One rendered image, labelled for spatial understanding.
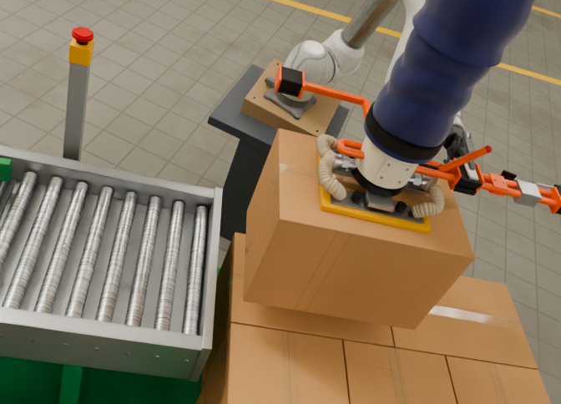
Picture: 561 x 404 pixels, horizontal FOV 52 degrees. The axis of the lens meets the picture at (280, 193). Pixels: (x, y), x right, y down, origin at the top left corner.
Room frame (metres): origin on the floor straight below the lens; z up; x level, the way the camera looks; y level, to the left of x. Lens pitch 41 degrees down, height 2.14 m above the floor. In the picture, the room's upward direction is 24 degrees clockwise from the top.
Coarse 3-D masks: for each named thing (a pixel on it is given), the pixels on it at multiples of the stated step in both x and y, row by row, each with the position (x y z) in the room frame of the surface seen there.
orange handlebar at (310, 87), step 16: (336, 96) 1.61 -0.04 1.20; (352, 96) 1.63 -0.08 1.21; (336, 144) 1.36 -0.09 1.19; (352, 144) 1.39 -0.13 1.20; (432, 176) 1.42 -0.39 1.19; (448, 176) 1.43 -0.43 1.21; (496, 176) 1.53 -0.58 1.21; (496, 192) 1.48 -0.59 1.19; (512, 192) 1.49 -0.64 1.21; (544, 192) 1.57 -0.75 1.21
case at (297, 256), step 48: (288, 144) 1.44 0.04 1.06; (288, 192) 1.24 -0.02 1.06; (288, 240) 1.14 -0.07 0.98; (336, 240) 1.18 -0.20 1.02; (384, 240) 1.22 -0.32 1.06; (432, 240) 1.30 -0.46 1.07; (288, 288) 1.16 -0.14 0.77; (336, 288) 1.20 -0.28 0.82; (384, 288) 1.24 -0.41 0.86; (432, 288) 1.29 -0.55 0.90
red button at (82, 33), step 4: (76, 28) 1.59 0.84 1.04; (80, 28) 1.60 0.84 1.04; (84, 28) 1.61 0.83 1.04; (72, 32) 1.57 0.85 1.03; (76, 32) 1.57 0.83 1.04; (80, 32) 1.58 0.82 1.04; (84, 32) 1.59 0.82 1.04; (88, 32) 1.60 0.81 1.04; (92, 32) 1.61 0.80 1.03; (76, 36) 1.55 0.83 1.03; (80, 36) 1.56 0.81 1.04; (84, 36) 1.57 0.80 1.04; (88, 36) 1.58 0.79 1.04; (92, 36) 1.59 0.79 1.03; (76, 40) 1.57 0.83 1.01; (80, 40) 1.55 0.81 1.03; (84, 40) 1.56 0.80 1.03; (88, 40) 1.57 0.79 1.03; (80, 44) 1.57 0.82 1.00; (84, 44) 1.57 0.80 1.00
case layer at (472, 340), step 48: (240, 240) 1.47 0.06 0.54; (240, 288) 1.27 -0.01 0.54; (480, 288) 1.77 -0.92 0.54; (240, 336) 1.09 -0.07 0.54; (288, 336) 1.16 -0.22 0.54; (336, 336) 1.24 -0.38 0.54; (384, 336) 1.33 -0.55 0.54; (432, 336) 1.42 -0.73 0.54; (480, 336) 1.52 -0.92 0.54; (240, 384) 0.93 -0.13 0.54; (288, 384) 1.00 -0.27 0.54; (336, 384) 1.07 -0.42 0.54; (384, 384) 1.14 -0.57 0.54; (432, 384) 1.23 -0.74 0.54; (480, 384) 1.31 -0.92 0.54; (528, 384) 1.40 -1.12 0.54
